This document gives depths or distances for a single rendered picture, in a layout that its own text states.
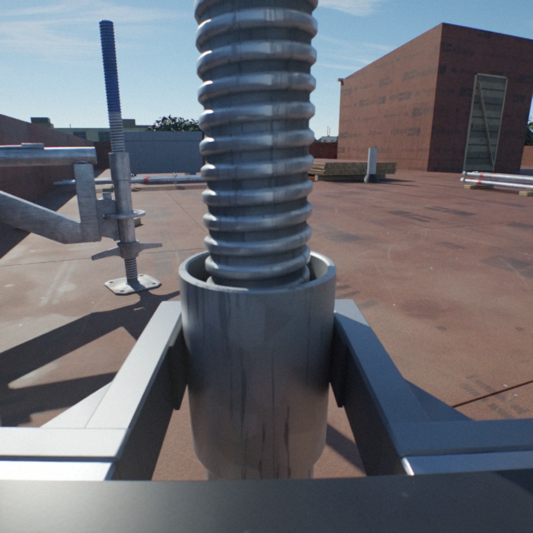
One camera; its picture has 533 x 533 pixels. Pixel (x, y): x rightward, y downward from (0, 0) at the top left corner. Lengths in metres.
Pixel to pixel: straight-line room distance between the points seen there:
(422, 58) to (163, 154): 6.07
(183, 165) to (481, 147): 6.91
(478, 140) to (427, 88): 1.77
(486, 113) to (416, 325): 9.29
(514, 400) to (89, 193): 1.14
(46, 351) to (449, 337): 0.92
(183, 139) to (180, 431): 5.60
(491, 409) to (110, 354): 0.74
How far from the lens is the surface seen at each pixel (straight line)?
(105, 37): 1.23
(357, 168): 5.69
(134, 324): 0.99
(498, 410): 0.77
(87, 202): 1.21
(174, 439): 0.63
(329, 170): 5.42
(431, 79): 9.25
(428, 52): 9.48
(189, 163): 6.07
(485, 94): 10.12
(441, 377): 0.81
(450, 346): 0.93
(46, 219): 1.23
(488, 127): 10.23
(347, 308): 0.16
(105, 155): 11.37
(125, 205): 1.20
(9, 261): 1.79
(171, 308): 0.16
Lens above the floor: 0.42
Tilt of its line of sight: 17 degrees down
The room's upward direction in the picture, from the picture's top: straight up
